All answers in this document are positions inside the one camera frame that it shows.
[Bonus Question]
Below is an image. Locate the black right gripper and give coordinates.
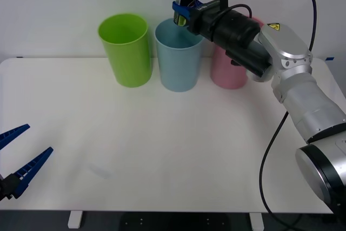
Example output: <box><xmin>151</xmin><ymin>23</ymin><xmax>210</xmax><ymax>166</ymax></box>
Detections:
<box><xmin>172</xmin><ymin>0</ymin><xmax>225</xmax><ymax>37</ymax></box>

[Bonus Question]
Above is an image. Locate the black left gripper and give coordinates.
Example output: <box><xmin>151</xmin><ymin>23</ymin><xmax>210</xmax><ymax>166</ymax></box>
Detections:
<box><xmin>0</xmin><ymin>123</ymin><xmax>54</xmax><ymax>202</ymax></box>

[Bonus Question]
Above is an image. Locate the white table leg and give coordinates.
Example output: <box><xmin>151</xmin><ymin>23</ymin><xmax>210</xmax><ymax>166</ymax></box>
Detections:
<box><xmin>249</xmin><ymin>213</ymin><xmax>264</xmax><ymax>231</ymax></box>
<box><xmin>67</xmin><ymin>210</ymin><xmax>84</xmax><ymax>229</ymax></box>

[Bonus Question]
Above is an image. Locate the pink plastic bin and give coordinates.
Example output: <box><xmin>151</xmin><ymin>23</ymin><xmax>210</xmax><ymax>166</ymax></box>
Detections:
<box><xmin>210</xmin><ymin>16</ymin><xmax>264</xmax><ymax>90</ymax></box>

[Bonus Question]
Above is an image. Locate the pale blue plastic bin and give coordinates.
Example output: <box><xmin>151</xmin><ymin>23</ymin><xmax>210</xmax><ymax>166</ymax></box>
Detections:
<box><xmin>154</xmin><ymin>18</ymin><xmax>205</xmax><ymax>93</ymax></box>

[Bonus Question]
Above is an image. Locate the green plastic bin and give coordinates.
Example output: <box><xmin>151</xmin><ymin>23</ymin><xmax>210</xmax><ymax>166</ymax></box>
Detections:
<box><xmin>97</xmin><ymin>13</ymin><xmax>152</xmax><ymax>88</ymax></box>

